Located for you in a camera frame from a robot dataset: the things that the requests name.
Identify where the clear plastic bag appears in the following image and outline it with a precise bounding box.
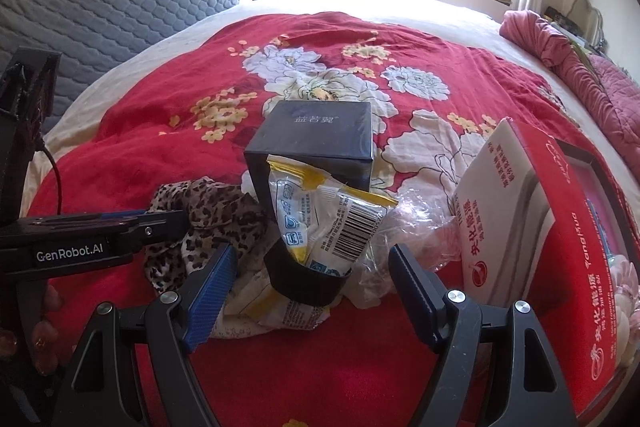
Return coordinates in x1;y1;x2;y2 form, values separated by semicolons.
350;191;467;309

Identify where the pink quilt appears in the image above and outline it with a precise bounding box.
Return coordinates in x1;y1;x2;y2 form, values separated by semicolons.
500;9;640;168

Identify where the red floral blanket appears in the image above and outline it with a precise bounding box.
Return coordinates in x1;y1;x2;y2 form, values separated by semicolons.
25;11;621;427

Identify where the black band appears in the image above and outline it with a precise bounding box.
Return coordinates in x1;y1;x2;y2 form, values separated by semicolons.
263;239;354;308

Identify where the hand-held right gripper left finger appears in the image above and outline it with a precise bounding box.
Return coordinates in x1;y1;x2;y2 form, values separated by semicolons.
52;242;240;427

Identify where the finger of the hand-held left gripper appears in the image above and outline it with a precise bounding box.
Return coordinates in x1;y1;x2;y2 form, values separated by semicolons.
120;209;189;254
90;211;153;223

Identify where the yellow and white packet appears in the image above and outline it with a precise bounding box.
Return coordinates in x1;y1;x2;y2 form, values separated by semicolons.
267;155;399;269
212;257;362;339

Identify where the cluttered dresser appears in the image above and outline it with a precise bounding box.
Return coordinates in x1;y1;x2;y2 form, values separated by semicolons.
542;0;608;55

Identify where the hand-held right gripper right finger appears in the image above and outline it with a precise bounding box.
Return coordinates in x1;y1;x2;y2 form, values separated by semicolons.
388;243;581;427

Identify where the dark gift box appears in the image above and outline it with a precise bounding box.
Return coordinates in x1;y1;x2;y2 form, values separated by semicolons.
245;101;377;194

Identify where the leopard print cloth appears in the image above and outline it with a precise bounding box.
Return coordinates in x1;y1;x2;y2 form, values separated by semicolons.
142;177;272;297

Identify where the person's left hand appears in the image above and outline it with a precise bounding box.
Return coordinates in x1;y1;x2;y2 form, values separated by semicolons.
0;284;68;378

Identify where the red cardboard box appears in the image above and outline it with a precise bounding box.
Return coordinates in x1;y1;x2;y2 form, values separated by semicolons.
452;117;640;419

